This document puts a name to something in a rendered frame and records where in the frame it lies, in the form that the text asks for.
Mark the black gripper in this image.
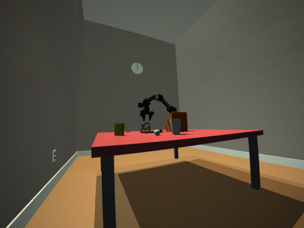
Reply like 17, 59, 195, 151
140, 107, 154, 121

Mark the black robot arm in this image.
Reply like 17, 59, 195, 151
138, 94, 177, 114

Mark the pale cream ball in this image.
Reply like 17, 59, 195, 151
154, 130, 160, 136

